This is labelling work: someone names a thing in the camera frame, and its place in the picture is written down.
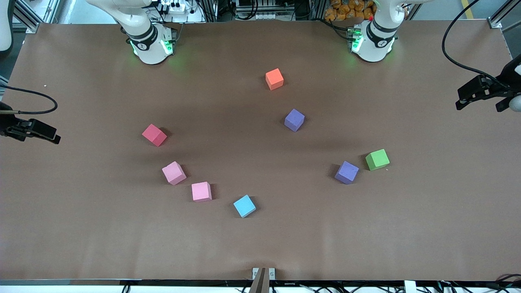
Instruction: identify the reddish pink foam cube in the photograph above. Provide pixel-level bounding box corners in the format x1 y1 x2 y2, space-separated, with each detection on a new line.
142 124 168 147

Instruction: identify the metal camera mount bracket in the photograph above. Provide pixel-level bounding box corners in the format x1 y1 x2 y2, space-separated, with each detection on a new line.
249 267 276 293

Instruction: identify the purple foam cube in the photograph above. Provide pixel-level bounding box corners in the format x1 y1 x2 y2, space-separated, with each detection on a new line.
335 161 360 185
284 108 306 132

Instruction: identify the aluminium frame profile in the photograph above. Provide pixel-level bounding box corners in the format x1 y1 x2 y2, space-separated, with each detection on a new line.
488 0 521 30
12 0 60 34

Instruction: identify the green foam cube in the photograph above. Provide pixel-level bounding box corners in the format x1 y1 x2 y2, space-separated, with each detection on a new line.
365 149 390 171

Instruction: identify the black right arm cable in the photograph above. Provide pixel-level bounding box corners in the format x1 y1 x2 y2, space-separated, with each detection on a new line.
0 85 58 115

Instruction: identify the light pink foam cube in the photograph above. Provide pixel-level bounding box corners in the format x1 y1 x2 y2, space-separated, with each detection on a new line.
162 161 187 186
191 181 212 203

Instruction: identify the orange foam cube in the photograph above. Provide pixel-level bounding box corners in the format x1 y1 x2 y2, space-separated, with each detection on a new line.
265 68 285 91

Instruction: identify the orange snack bag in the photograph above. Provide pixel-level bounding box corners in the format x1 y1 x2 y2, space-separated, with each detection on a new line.
324 0 377 22

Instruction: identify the white power strip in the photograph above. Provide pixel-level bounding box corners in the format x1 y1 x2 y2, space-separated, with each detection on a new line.
159 0 192 13

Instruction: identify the blue foam cube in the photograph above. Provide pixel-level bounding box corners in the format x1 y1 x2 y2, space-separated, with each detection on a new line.
233 195 257 218

